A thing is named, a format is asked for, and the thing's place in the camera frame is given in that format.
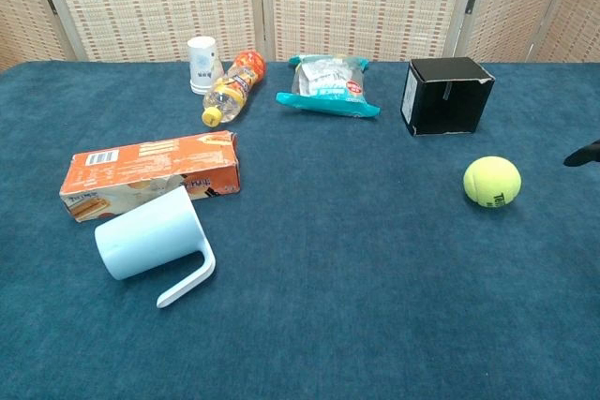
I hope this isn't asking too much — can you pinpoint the teal snack bag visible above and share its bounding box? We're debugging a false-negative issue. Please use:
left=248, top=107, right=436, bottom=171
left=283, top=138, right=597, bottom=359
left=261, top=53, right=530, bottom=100
left=275, top=54, right=382, bottom=119

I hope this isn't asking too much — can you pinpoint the black cardboard box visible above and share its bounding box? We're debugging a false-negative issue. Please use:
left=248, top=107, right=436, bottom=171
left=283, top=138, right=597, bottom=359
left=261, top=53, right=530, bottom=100
left=400, top=56, right=496, bottom=138

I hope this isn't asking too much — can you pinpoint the woven folding screen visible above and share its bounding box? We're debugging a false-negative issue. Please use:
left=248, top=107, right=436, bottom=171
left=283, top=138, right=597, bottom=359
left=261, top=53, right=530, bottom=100
left=0, top=0, right=600, bottom=73

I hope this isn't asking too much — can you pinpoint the teal table cloth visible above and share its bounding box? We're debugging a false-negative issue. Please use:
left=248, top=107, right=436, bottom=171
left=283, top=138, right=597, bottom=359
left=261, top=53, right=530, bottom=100
left=0, top=60, right=600, bottom=400

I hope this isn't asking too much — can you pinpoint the orange biscuit box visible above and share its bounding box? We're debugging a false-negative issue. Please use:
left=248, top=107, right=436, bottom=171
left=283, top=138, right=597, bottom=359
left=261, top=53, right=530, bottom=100
left=59, top=130, right=242, bottom=224

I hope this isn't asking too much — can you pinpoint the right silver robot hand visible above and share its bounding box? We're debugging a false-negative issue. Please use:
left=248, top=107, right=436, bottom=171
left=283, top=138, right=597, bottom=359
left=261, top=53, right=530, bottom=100
left=562, top=139, right=600, bottom=168

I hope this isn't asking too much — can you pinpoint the small white cup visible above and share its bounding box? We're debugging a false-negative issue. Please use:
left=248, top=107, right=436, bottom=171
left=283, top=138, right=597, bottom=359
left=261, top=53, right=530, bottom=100
left=187, top=36, right=225, bottom=96

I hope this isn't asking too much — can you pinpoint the orange drink bottle yellow cap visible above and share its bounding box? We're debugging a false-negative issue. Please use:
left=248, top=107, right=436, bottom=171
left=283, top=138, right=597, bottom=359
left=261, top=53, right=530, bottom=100
left=202, top=50, right=267, bottom=128

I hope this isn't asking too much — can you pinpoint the yellow tennis ball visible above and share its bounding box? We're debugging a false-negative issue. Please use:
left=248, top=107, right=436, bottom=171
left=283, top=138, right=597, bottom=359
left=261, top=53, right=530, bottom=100
left=463, top=155, right=522, bottom=208

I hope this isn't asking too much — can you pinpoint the light blue plastic mug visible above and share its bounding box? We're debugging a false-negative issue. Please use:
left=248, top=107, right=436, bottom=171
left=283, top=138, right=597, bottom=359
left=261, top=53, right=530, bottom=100
left=94, top=185, right=218, bottom=310

